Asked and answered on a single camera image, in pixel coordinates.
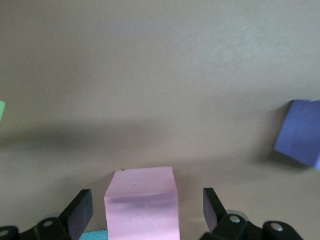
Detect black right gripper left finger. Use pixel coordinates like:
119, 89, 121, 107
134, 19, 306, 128
0, 189, 94, 240

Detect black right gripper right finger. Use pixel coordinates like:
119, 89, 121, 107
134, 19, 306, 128
199, 187, 305, 240

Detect teal foam cube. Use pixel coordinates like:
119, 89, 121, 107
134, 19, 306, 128
81, 229, 110, 240

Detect light pink foam cube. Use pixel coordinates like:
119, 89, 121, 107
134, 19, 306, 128
103, 166, 181, 240

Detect purple foam cube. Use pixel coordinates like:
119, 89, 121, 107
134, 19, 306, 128
273, 99, 320, 171

